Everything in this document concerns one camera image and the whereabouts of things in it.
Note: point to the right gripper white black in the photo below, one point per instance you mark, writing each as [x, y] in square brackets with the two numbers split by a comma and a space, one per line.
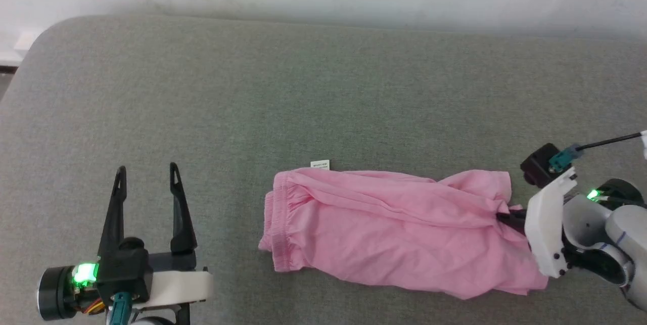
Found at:
[548, 224]

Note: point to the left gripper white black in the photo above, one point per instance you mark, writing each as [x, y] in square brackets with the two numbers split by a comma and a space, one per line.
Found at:
[177, 287]

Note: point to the pink garment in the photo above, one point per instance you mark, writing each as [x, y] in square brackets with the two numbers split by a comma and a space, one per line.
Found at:
[384, 229]

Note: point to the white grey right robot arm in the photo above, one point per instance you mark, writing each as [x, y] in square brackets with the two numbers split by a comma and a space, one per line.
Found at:
[627, 224]

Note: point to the grey fabric sofa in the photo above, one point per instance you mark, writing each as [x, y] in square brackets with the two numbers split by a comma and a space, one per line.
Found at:
[252, 102]

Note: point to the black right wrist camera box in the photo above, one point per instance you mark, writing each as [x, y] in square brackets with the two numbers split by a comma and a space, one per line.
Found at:
[538, 163]

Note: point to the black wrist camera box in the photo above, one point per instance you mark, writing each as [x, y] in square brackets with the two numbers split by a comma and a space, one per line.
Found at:
[538, 163]
[124, 274]

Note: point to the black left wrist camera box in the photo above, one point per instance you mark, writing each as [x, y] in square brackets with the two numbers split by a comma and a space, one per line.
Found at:
[124, 274]

